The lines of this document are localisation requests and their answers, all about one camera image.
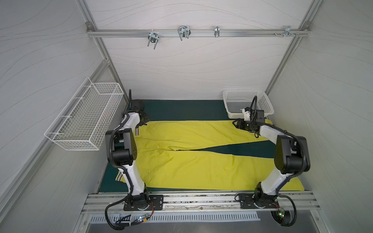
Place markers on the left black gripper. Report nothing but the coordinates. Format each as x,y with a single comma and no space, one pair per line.
143,118

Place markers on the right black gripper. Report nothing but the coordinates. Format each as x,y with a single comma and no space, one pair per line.
241,124

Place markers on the yellow long pants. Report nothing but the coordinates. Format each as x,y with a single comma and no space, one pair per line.
207,155

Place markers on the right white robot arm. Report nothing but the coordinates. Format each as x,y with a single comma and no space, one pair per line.
291,155

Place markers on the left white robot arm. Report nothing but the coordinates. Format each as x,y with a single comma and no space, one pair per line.
122,153

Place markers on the green table mat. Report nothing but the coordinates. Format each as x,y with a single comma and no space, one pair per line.
162,110

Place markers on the white plastic perforated basket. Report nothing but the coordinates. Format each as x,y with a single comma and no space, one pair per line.
236,100

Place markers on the metal u-bolt clamp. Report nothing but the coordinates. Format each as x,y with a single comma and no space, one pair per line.
184,32
153,38

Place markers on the white slotted vent strip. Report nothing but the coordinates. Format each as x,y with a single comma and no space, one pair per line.
181,217

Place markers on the white wire wall basket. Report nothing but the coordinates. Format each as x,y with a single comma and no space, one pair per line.
83,122

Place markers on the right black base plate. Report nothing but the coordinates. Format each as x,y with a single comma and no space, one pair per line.
246,201

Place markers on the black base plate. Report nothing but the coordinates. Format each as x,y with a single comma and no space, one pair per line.
154,202
246,201

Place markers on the horizontal aluminium top rail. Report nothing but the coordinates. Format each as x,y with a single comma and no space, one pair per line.
164,33

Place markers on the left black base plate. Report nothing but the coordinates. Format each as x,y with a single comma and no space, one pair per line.
154,202

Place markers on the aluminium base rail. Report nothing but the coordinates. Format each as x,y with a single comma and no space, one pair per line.
193,201

